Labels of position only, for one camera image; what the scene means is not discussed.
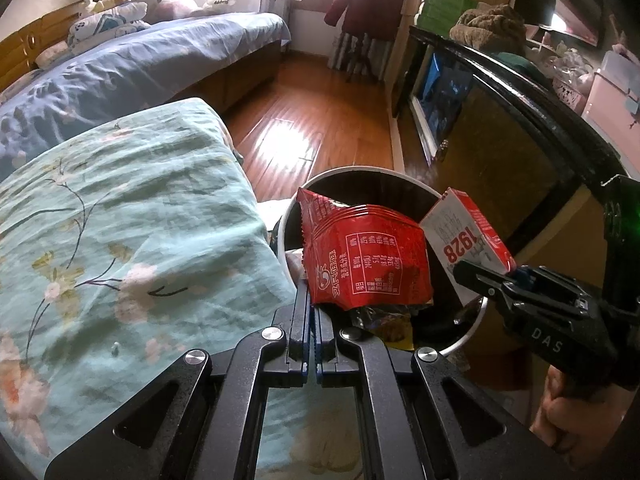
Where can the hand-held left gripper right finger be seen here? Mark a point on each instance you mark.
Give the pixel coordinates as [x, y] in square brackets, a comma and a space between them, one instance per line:
[324, 340]

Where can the pink storage box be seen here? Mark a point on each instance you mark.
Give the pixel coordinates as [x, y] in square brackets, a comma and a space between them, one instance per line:
[610, 95]

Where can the round white trash bin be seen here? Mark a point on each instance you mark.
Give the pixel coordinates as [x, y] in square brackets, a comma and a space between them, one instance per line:
[380, 185]

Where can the wall radiator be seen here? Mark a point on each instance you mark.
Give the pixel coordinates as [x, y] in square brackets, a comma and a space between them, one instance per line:
[352, 55]

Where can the black-framed cabinet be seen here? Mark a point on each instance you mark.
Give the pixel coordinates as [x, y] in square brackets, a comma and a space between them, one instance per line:
[500, 150]

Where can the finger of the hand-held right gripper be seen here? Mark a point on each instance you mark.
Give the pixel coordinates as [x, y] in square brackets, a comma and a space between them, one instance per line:
[485, 280]
[550, 285]

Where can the brown plush blanket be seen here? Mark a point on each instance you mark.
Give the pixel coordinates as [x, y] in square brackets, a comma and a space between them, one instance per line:
[490, 25]

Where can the small white pillow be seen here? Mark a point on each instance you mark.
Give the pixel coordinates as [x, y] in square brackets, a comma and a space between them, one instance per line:
[52, 54]

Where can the person's right hand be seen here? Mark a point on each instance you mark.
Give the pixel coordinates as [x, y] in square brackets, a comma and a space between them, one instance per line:
[575, 410]

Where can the white plush toy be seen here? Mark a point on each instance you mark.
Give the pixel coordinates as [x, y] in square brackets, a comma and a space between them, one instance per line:
[92, 4]

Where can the printed folded quilt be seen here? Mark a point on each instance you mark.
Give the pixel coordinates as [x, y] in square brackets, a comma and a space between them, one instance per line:
[105, 22]

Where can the red and white carton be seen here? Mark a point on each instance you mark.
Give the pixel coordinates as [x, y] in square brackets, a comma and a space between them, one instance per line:
[465, 240]

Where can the yellow plush toy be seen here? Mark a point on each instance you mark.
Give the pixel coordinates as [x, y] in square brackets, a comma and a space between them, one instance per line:
[115, 1]

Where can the dark red hanging coat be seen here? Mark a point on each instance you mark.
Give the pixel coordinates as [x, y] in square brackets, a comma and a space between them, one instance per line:
[365, 0]

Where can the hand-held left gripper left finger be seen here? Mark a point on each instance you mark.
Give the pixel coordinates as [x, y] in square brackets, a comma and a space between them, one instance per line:
[301, 325]

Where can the bed with blue sheet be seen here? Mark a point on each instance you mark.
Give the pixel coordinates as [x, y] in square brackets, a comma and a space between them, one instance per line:
[125, 60]

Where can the pink plush toy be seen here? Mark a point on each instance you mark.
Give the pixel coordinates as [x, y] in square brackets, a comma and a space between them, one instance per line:
[172, 9]

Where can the brown wooden headboard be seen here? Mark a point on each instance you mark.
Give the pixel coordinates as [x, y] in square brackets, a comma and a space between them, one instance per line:
[25, 45]

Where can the yellow snack packet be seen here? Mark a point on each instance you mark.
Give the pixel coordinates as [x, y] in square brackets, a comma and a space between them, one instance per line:
[398, 338]

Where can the red snack packet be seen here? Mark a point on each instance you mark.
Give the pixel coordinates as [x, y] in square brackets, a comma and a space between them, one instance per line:
[360, 250]

